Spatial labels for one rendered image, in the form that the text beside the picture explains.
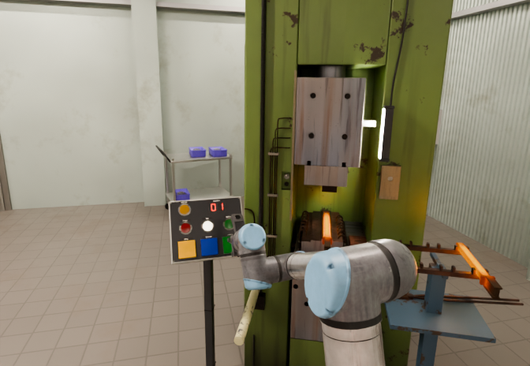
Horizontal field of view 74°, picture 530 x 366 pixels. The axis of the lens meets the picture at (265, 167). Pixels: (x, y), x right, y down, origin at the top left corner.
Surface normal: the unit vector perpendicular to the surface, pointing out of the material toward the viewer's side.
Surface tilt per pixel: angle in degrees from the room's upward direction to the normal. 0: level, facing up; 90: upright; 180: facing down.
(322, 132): 90
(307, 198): 90
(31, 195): 90
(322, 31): 90
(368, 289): 76
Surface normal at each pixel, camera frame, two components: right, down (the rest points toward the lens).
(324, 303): -0.94, -0.06
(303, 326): -0.16, 0.22
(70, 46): 0.23, 0.22
